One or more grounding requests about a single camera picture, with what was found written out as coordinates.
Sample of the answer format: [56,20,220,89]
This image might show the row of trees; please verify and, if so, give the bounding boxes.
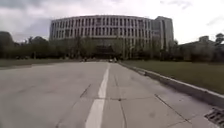
[0,30,224,63]

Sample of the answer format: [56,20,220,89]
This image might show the concrete kerb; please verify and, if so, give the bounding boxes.
[118,61,224,108]

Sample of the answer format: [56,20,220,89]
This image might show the white painted line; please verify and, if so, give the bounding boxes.
[84,62,111,128]

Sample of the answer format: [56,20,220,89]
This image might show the grass strip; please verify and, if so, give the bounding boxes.
[0,58,84,69]

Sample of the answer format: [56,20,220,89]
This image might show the grey concrete road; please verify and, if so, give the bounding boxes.
[0,60,224,128]

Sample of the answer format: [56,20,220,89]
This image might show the low building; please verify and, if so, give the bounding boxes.
[176,35,224,62]

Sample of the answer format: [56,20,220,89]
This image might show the metal drain grate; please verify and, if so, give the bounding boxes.
[203,107,224,127]

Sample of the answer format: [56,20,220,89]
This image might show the vehicle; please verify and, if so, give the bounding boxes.
[108,57,118,64]

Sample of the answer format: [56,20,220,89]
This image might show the grass lawn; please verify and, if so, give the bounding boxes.
[121,59,224,96]

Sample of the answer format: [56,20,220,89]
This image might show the large pale multistorey building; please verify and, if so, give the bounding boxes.
[48,14,175,60]

